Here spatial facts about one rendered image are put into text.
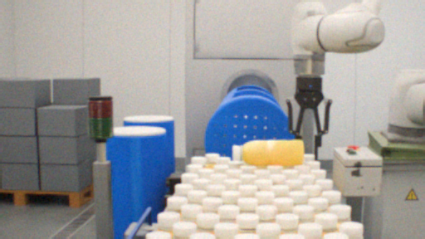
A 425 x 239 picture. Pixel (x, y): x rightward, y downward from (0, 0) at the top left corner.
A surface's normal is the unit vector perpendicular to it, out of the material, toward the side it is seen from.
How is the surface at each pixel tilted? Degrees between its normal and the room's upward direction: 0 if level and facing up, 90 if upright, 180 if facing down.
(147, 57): 90
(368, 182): 90
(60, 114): 90
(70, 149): 90
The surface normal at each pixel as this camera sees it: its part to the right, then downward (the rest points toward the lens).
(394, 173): -0.03, 0.10
